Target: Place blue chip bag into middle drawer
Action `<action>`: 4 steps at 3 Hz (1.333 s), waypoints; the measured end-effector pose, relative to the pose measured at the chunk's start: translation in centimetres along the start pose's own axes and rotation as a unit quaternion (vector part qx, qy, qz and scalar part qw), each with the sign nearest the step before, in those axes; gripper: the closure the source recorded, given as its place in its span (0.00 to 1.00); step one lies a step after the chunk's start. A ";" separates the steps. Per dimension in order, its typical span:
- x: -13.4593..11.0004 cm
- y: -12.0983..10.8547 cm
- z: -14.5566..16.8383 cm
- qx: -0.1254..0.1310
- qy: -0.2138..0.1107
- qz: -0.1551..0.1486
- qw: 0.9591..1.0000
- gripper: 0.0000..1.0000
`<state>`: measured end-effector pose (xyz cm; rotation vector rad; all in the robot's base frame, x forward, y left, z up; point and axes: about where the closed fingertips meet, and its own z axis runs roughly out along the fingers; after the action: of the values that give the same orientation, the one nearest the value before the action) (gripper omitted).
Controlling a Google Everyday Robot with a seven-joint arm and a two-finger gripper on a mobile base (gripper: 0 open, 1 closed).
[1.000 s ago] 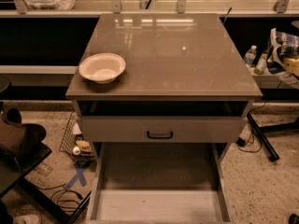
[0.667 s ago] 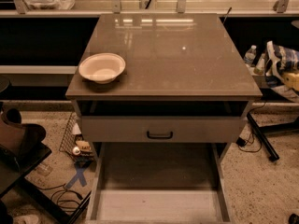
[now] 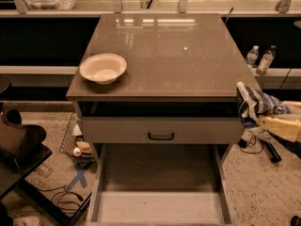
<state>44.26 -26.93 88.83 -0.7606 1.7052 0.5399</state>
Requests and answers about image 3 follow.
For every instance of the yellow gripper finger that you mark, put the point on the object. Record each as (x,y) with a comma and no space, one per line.
(287,127)
(291,107)

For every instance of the grey drawer cabinet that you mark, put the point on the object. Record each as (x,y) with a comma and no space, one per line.
(178,66)

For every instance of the dark brown chair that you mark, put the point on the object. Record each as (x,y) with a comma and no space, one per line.
(21,145)

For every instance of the black stand leg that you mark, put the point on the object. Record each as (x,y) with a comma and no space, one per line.
(275,157)

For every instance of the white paper bowl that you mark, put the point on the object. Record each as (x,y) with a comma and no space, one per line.
(103,69)

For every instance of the blue chip bag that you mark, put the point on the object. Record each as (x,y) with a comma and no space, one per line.
(254,103)

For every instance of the clear water bottle blue label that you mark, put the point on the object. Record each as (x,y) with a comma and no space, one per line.
(252,56)

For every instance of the wire mesh basket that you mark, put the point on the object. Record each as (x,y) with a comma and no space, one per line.
(73,144)

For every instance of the clear water bottle green label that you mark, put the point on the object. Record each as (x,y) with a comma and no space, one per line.
(266,60)

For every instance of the open middle drawer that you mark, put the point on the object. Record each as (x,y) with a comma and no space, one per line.
(159,185)

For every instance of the closed top drawer black handle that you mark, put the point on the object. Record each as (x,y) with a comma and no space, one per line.
(161,130)

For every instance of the blue tape cross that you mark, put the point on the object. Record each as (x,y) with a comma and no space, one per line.
(79,178)

